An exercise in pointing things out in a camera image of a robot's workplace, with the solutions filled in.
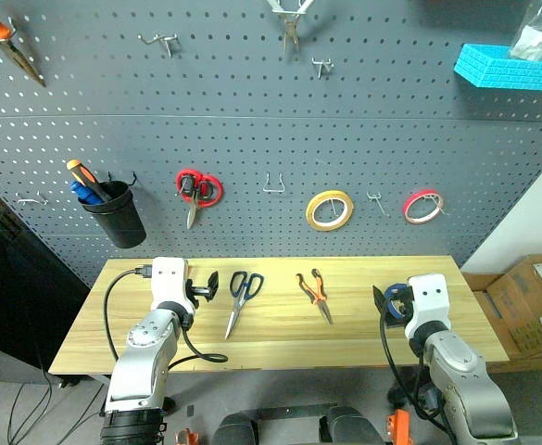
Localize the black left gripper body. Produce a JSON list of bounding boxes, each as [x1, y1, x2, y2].
[[185, 276, 212, 308]]

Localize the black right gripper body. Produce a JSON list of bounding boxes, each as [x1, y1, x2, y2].
[[392, 283, 416, 328]]

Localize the black blue handled scissors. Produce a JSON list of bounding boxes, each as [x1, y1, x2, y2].
[[223, 270, 266, 341]]

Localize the orange black needle-nose pliers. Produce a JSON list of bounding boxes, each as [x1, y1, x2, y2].
[[295, 268, 334, 326]]

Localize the black cup holder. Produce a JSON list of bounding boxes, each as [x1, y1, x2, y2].
[[76, 171, 148, 250]]

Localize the small orange part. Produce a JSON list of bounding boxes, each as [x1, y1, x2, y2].
[[174, 427, 201, 445], [386, 408, 413, 445]]

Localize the silver u-shaped hook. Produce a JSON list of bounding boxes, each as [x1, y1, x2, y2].
[[261, 172, 285, 195]]

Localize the brown cardboard box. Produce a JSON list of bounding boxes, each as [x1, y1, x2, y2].
[[461, 253, 542, 374]]

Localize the red tape roll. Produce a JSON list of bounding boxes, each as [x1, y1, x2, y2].
[[402, 186, 446, 226]]

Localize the dark rounded shape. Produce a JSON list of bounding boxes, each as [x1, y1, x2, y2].
[[211, 412, 258, 445], [318, 406, 385, 445]]

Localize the yellow tape roll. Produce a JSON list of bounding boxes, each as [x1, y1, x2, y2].
[[305, 189, 356, 233]]

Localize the grey metal pegboard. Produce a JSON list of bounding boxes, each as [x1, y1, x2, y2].
[[0, 0, 542, 289]]

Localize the black metal cabinet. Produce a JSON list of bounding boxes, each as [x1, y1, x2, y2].
[[0, 170, 92, 387]]

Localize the silver double prong hook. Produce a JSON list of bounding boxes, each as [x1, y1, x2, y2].
[[137, 32, 182, 58], [310, 57, 336, 80]]

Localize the cyan plastic basket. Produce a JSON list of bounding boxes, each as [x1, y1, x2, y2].
[[453, 43, 542, 93]]

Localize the clear plastic bag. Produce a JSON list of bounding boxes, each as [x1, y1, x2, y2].
[[509, 0, 542, 62]]

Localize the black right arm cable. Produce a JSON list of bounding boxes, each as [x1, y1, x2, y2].
[[379, 313, 458, 442]]

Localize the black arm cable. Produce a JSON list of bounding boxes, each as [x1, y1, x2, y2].
[[104, 264, 230, 373], [379, 313, 458, 442]]

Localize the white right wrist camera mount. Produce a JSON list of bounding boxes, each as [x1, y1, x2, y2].
[[404, 273, 451, 342]]

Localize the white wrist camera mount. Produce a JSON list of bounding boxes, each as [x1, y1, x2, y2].
[[404, 273, 451, 342], [150, 257, 195, 317]]

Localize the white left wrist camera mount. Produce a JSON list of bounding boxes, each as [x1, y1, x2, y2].
[[150, 257, 195, 317]]

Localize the red handled scissors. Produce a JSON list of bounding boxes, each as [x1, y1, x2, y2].
[[174, 168, 225, 231]]

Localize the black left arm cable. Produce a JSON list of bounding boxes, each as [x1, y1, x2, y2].
[[104, 264, 230, 373]]

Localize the blue handled screwdriver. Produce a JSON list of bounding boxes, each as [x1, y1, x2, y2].
[[69, 180, 106, 207]]

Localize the orange black handled screwdriver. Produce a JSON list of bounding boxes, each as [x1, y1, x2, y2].
[[65, 159, 114, 203]]

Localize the thin black floor cables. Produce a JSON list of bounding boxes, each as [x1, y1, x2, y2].
[[5, 369, 106, 445]]

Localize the white handled pliers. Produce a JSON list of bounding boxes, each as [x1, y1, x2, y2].
[[267, 0, 317, 62]]

